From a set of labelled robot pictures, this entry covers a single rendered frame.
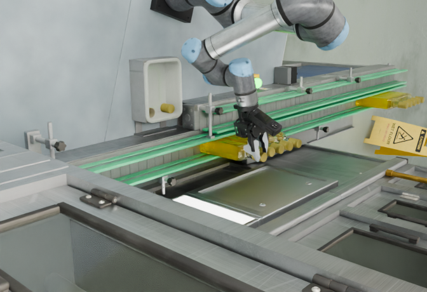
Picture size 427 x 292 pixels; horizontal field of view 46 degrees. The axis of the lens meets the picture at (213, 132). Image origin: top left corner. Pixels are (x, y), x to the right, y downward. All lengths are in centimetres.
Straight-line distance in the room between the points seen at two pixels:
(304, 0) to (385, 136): 379
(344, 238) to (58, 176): 96
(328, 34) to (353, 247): 63
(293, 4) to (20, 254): 107
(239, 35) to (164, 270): 106
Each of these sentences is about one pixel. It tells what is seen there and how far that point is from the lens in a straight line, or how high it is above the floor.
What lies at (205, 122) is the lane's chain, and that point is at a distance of 195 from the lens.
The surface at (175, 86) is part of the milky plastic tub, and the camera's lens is 190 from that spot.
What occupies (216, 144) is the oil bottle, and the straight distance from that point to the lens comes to 188.
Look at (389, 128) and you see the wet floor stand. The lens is 522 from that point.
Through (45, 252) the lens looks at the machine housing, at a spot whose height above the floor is 164.
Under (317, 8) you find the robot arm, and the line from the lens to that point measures 151.
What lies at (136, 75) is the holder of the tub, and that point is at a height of 79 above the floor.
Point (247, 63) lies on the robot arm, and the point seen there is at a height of 117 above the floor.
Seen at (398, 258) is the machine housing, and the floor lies 170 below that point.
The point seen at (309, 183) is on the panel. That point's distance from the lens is 190.
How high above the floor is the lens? 219
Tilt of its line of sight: 41 degrees down
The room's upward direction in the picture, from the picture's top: 101 degrees clockwise
